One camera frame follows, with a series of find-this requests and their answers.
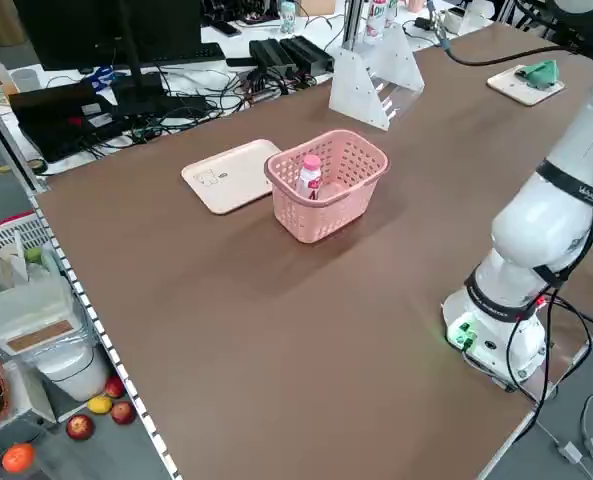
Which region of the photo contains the white plastic crate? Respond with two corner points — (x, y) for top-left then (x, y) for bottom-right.
(0, 209), (55, 296)

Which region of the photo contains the black monitor stand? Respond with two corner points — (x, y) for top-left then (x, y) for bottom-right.
(109, 0), (177, 117)

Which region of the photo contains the black monitor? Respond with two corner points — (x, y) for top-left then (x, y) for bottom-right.
(13, 0), (203, 71)

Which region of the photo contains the beige tray rabbit print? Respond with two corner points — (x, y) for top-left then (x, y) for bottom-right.
(180, 138), (283, 215)
(485, 63), (566, 107)

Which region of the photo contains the aluminium table rail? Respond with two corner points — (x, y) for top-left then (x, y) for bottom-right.
(0, 82), (183, 480)

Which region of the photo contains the white green drink bottle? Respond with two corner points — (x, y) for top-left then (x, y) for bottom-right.
(279, 0), (298, 35)

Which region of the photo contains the green cloth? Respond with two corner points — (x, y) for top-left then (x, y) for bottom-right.
(520, 59), (561, 90)

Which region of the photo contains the white lidded bin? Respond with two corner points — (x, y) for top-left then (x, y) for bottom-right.
(0, 273), (83, 357)

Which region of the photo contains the black finned power supply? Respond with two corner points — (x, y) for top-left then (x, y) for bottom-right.
(279, 35), (336, 75)
(249, 38), (298, 77)

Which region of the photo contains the white bucket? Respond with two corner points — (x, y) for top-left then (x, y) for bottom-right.
(36, 343), (109, 402)

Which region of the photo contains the pink plastic basket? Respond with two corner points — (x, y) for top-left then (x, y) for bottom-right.
(264, 129), (390, 245)

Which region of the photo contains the clear acrylic shelf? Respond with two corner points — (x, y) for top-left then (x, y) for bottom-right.
(328, 22), (426, 132)

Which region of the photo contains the aluminium frame post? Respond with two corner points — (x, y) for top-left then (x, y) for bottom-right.
(342, 0), (368, 51)

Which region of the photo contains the orange fruit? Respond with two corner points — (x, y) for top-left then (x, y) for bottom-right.
(1, 442), (36, 474)

